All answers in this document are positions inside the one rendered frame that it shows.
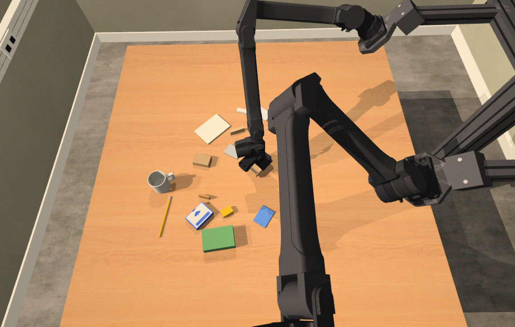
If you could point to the wooden ball-in-hole puzzle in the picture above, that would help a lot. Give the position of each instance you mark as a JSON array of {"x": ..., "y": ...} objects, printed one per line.
[{"x": 255, "y": 170}]

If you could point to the grey mug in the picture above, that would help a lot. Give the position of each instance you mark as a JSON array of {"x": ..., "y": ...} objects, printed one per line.
[{"x": 159, "y": 181}]

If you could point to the yellow rectangular block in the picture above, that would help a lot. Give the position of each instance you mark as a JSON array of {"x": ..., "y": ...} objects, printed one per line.
[{"x": 227, "y": 211}]

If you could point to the grey flat bar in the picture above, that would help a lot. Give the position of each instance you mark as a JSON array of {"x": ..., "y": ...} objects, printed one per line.
[{"x": 231, "y": 151}]

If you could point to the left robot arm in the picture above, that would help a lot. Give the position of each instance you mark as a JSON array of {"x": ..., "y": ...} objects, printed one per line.
[{"x": 310, "y": 297}]

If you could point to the blue flat rectangular pad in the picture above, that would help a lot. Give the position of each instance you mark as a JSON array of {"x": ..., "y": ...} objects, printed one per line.
[{"x": 263, "y": 216}]

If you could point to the white and blue cardboard box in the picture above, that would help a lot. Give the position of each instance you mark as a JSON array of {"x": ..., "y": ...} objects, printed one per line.
[{"x": 199, "y": 215}]

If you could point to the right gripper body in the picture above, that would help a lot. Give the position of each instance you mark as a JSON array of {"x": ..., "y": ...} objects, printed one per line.
[{"x": 265, "y": 162}]

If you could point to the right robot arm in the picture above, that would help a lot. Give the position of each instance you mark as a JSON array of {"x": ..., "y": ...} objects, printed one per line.
[{"x": 371, "y": 28}]

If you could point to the green flat box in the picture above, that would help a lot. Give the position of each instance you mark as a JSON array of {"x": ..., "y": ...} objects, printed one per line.
[{"x": 219, "y": 238}]

